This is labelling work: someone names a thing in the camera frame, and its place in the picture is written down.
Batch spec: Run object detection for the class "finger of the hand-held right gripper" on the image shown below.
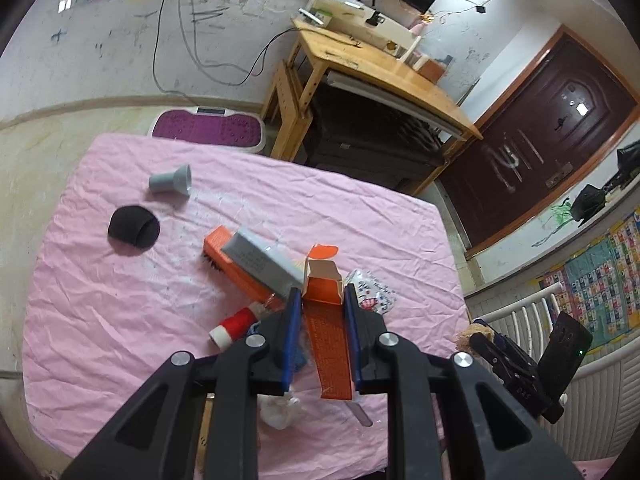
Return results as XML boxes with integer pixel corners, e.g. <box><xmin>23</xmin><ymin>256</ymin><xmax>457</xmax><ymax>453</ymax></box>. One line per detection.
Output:
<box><xmin>468</xmin><ymin>333</ymin><xmax>523</xmax><ymax>392</ymax></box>
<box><xmin>472</xmin><ymin>318</ymin><xmax>538</xmax><ymax>372</ymax></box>

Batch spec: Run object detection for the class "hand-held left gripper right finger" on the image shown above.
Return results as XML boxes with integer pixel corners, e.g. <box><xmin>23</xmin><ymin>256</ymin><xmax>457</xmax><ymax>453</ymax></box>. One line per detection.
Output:
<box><xmin>342</xmin><ymin>282</ymin><xmax>586</xmax><ymax>480</ymax></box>

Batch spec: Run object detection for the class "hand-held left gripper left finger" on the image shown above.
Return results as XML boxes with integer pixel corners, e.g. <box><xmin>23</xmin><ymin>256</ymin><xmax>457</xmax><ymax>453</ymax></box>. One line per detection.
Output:
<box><xmin>60</xmin><ymin>287</ymin><xmax>306</xmax><ymax>480</ymax></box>

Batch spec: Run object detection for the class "orange carton with flap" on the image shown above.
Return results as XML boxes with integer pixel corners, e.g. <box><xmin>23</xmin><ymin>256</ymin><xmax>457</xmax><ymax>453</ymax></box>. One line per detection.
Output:
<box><xmin>302</xmin><ymin>243</ymin><xmax>353</xmax><ymax>402</ymax></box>

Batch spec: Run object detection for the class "long orange box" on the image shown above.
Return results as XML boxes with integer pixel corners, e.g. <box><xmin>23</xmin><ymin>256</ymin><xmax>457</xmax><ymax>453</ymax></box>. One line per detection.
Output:
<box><xmin>202</xmin><ymin>226</ymin><xmax>301</xmax><ymax>312</ymax></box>

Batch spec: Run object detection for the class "grey box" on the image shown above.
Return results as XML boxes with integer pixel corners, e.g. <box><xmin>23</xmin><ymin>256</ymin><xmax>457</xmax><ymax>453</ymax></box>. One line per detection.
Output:
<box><xmin>221</xmin><ymin>227</ymin><xmax>307</xmax><ymax>301</ymax></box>

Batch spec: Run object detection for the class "white chair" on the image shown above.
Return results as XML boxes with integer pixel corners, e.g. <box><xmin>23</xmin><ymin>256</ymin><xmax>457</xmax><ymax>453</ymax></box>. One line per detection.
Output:
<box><xmin>465</xmin><ymin>282</ymin><xmax>640</xmax><ymax>391</ymax></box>

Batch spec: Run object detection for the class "white printed packet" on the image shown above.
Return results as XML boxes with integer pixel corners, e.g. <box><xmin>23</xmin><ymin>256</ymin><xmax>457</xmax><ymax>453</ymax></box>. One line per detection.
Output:
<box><xmin>345</xmin><ymin>269</ymin><xmax>399</xmax><ymax>316</ymax></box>

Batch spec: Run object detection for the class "red and white bottle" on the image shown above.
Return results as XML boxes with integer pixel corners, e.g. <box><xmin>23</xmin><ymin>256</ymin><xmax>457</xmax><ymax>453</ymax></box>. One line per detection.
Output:
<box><xmin>209</xmin><ymin>305</ymin><xmax>262</xmax><ymax>352</ymax></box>

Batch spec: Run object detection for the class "white radiator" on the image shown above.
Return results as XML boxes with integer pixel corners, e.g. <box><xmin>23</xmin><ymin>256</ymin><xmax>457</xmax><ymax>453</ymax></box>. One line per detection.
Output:
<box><xmin>567</xmin><ymin>342</ymin><xmax>640</xmax><ymax>463</ymax></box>

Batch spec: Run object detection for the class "white crumpled plastic bag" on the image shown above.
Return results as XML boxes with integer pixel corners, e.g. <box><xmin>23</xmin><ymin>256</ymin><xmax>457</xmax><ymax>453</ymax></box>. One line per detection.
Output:
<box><xmin>259</xmin><ymin>394</ymin><xmax>307</xmax><ymax>430</ymax></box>

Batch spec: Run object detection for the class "black bag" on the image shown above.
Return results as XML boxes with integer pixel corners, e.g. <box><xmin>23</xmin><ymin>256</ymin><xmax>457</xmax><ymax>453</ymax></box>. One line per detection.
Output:
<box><xmin>569</xmin><ymin>140</ymin><xmax>640</xmax><ymax>223</ymax></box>

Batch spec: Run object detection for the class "pink sheet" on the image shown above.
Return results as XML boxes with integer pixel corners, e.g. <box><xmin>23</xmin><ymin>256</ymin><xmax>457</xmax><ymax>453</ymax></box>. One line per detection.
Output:
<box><xmin>22</xmin><ymin>132</ymin><xmax>472</xmax><ymax>475</ymax></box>

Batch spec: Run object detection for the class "black round cloth pad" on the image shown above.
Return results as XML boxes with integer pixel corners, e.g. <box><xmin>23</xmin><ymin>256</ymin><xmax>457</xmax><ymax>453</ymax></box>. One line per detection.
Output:
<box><xmin>107</xmin><ymin>204</ymin><xmax>161</xmax><ymax>252</ymax></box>

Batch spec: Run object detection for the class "grey plastic funnel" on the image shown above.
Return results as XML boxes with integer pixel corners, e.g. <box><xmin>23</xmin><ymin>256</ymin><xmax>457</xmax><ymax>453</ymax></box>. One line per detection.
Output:
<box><xmin>148</xmin><ymin>163</ymin><xmax>193</xmax><ymax>197</ymax></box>

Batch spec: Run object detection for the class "brown door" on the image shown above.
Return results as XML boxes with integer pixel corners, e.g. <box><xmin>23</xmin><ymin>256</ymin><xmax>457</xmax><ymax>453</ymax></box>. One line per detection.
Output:
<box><xmin>439</xmin><ymin>24</ymin><xmax>640</xmax><ymax>262</ymax></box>

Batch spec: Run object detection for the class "purple foot massager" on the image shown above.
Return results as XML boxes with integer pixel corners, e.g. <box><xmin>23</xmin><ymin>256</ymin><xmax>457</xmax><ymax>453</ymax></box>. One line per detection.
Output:
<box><xmin>150</xmin><ymin>107</ymin><xmax>266</xmax><ymax>155</ymax></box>

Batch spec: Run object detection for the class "wooden desk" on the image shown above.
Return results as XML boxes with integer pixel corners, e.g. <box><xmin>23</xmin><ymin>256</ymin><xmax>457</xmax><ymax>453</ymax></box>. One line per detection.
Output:
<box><xmin>260</xmin><ymin>14</ymin><xmax>484</xmax><ymax>197</ymax></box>

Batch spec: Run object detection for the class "colourful wall chart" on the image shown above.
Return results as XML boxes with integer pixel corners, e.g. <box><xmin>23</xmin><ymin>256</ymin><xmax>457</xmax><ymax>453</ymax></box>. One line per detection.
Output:
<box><xmin>530</xmin><ymin>209</ymin><xmax>640</xmax><ymax>357</ymax></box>

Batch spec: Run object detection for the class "black wall cable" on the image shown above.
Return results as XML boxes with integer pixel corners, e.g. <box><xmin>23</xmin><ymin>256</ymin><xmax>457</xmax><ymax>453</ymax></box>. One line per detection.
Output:
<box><xmin>151</xmin><ymin>0</ymin><xmax>301</xmax><ymax>96</ymax></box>

